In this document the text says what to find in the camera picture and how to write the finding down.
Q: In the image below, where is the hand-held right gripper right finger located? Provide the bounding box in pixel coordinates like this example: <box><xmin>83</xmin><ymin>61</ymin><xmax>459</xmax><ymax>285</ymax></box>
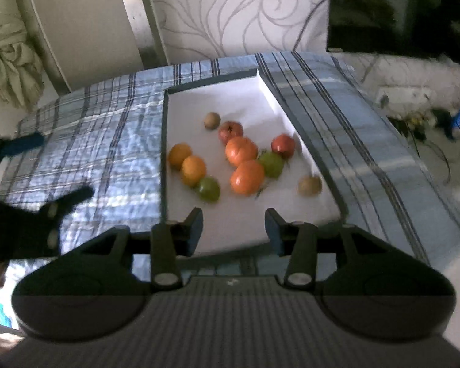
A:
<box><xmin>264</xmin><ymin>207</ymin><xmax>404</xmax><ymax>290</ymax></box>

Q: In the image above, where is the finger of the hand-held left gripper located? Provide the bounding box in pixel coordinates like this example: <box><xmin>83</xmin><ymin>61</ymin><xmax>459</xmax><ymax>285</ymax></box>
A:
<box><xmin>0</xmin><ymin>132</ymin><xmax>45</xmax><ymax>185</ymax></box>
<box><xmin>41</xmin><ymin>186</ymin><xmax>94</xmax><ymax>256</ymax></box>

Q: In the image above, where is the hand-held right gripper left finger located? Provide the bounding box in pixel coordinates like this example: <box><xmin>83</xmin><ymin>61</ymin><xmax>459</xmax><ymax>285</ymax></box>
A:
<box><xmin>74</xmin><ymin>207</ymin><xmax>205</xmax><ymax>290</ymax></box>

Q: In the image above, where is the green round fruit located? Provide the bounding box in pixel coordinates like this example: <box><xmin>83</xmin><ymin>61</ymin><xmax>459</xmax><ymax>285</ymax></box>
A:
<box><xmin>258</xmin><ymin>152</ymin><xmax>285</xmax><ymax>179</ymax></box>
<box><xmin>197</xmin><ymin>176</ymin><xmax>221</xmax><ymax>202</ymax></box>

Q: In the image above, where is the beige round fruit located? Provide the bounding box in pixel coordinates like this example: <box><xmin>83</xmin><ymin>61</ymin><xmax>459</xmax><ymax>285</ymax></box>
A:
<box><xmin>298</xmin><ymin>175</ymin><xmax>323</xmax><ymax>197</ymax></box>

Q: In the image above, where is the small orange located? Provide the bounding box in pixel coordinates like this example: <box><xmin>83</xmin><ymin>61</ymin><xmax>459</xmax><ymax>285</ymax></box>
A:
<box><xmin>181</xmin><ymin>155</ymin><xmax>208</xmax><ymax>188</ymax></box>
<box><xmin>168</xmin><ymin>143</ymin><xmax>193</xmax><ymax>170</ymax></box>

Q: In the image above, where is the orange tangerine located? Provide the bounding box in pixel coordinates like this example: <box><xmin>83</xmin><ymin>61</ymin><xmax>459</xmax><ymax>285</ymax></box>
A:
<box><xmin>230</xmin><ymin>160</ymin><xmax>266</xmax><ymax>195</ymax></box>
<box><xmin>225</xmin><ymin>136</ymin><xmax>259</xmax><ymax>167</ymax></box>

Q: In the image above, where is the small red fruit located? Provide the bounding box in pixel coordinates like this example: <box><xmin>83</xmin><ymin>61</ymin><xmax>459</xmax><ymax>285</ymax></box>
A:
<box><xmin>271</xmin><ymin>134</ymin><xmax>297</xmax><ymax>159</ymax></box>

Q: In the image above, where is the large red fruit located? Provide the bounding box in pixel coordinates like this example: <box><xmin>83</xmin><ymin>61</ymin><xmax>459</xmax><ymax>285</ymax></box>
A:
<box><xmin>218</xmin><ymin>121</ymin><xmax>244</xmax><ymax>144</ymax></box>

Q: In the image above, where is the white tray box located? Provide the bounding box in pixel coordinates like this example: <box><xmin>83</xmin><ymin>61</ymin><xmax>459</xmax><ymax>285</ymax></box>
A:
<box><xmin>160</xmin><ymin>68</ymin><xmax>349</xmax><ymax>257</ymax></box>

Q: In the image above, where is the colourful printed sheet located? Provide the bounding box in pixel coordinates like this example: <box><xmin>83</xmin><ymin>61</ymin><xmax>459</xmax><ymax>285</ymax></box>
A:
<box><xmin>0</xmin><ymin>301</ymin><xmax>14</xmax><ymax>328</ymax></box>

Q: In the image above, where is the blue plaid cloth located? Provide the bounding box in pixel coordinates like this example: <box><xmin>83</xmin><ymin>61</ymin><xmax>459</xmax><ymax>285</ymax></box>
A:
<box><xmin>0</xmin><ymin>51</ymin><xmax>460</xmax><ymax>280</ymax></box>

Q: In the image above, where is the beige fringed cloth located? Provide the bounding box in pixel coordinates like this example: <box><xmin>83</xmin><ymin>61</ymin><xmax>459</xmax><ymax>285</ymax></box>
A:
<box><xmin>0</xmin><ymin>0</ymin><xmax>44</xmax><ymax>102</ymax></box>

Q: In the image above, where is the black television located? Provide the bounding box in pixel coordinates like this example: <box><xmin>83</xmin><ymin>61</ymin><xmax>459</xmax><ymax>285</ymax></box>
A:
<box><xmin>326</xmin><ymin>0</ymin><xmax>460</xmax><ymax>70</ymax></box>

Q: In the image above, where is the metal door frame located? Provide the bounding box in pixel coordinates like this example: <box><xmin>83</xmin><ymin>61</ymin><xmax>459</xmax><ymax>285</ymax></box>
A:
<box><xmin>115</xmin><ymin>0</ymin><xmax>169</xmax><ymax>71</ymax></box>

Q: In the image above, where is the white wall socket panel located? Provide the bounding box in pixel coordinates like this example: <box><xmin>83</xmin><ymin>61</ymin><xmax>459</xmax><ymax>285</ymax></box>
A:
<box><xmin>376</xmin><ymin>86</ymin><xmax>434</xmax><ymax>104</ymax></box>

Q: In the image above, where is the black television cable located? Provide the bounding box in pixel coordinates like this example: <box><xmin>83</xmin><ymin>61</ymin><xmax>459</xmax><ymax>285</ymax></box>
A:
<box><xmin>293</xmin><ymin>0</ymin><xmax>330</xmax><ymax>52</ymax></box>

